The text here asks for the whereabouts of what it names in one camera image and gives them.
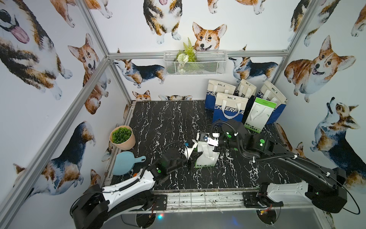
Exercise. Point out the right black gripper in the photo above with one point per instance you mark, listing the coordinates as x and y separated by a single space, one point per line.
220 140

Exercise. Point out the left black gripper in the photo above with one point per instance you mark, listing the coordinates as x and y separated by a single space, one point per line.
190 156

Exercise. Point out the green white bag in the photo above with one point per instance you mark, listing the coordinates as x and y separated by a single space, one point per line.
208 157
259 114

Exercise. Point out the blue white bag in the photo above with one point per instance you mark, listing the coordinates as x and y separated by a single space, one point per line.
229 107

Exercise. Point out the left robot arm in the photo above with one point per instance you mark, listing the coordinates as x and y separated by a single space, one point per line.
98 205

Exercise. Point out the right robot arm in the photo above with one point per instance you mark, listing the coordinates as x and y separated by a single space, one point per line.
326 189

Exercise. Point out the back middle blue bag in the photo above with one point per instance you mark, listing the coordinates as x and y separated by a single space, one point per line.
245 89

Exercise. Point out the back right blue bag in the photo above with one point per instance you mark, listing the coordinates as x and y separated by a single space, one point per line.
271 93

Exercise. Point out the light blue cutting board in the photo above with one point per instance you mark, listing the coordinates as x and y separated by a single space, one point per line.
125 162

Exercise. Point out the potted green plant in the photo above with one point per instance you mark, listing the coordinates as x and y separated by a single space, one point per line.
123 138

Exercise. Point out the fern and white flower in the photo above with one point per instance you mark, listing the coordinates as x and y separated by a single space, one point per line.
186 58

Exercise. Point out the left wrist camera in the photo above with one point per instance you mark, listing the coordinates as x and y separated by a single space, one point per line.
190 146

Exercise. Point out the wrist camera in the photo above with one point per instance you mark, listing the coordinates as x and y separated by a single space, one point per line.
190 146
206 138

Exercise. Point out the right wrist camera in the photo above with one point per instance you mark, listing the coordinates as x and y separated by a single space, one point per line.
206 138

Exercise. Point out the aluminium front rail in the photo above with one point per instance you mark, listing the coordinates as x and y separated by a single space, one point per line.
187 201

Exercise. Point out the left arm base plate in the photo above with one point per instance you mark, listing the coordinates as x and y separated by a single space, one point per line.
156 203

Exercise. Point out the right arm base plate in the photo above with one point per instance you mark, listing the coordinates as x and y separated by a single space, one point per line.
259 201

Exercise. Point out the white wire basket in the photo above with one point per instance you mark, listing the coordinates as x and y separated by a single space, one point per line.
208 63

